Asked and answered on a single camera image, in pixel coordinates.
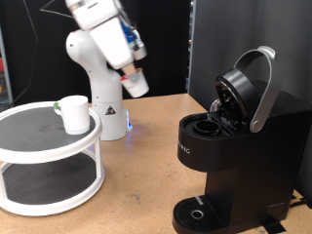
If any black Keurig coffee machine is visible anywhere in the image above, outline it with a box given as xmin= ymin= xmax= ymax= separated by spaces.
xmin=172 ymin=45 xmax=312 ymax=234

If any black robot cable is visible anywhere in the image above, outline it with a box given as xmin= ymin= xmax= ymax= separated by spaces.
xmin=39 ymin=0 xmax=74 ymax=19

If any white mug with green handle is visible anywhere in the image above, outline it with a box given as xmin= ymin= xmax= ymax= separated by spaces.
xmin=53 ymin=95 xmax=92 ymax=136

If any black curtain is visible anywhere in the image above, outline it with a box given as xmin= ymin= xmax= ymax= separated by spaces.
xmin=0 ymin=0 xmax=191 ymax=105

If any metal shelf frame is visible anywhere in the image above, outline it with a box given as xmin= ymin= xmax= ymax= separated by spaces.
xmin=0 ymin=27 xmax=14 ymax=105

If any black tape strip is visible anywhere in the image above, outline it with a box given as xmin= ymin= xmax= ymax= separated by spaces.
xmin=259 ymin=216 xmax=288 ymax=234

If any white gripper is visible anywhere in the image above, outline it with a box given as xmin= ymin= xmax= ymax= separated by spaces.
xmin=89 ymin=17 xmax=143 ymax=83

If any black power cable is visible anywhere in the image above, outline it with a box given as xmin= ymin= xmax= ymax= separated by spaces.
xmin=288 ymin=194 xmax=308 ymax=210

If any black hanging cable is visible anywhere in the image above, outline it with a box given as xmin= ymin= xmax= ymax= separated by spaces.
xmin=4 ymin=0 xmax=40 ymax=106

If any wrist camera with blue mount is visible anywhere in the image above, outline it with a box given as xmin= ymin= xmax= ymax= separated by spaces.
xmin=119 ymin=18 xmax=148 ymax=61

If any white two-tier turntable rack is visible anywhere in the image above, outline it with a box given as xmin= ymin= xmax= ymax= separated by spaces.
xmin=0 ymin=100 xmax=105 ymax=217

